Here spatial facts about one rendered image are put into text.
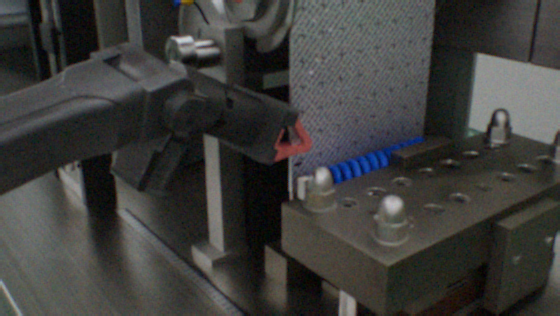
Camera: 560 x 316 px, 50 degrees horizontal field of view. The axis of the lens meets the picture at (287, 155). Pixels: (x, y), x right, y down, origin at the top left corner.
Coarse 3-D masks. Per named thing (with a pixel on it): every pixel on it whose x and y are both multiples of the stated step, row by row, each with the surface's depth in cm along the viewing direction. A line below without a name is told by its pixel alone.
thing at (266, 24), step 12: (276, 0) 64; (228, 12) 72; (264, 12) 66; (276, 12) 64; (240, 24) 70; (252, 24) 68; (264, 24) 67; (276, 24) 66; (252, 36) 69; (264, 36) 68
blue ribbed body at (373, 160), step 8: (400, 144) 80; (408, 144) 80; (376, 152) 77; (384, 152) 78; (352, 160) 75; (360, 160) 75; (368, 160) 77; (376, 160) 76; (384, 160) 76; (328, 168) 73; (336, 168) 72; (344, 168) 73; (352, 168) 74; (360, 168) 75; (368, 168) 75; (376, 168) 75; (336, 176) 72; (344, 176) 73; (352, 176) 74
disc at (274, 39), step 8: (288, 0) 64; (296, 0) 63; (224, 8) 74; (288, 8) 64; (296, 8) 63; (288, 16) 64; (280, 24) 66; (288, 24) 65; (272, 32) 67; (280, 32) 66; (288, 32) 65; (248, 40) 71; (256, 40) 70; (264, 40) 69; (272, 40) 68; (280, 40) 66; (256, 48) 70; (264, 48) 69; (272, 48) 68
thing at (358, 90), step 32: (352, 32) 71; (384, 32) 74; (416, 32) 78; (320, 64) 69; (352, 64) 72; (384, 64) 76; (416, 64) 80; (320, 96) 71; (352, 96) 74; (384, 96) 78; (416, 96) 82; (320, 128) 72; (352, 128) 76; (384, 128) 80; (416, 128) 84; (320, 160) 74
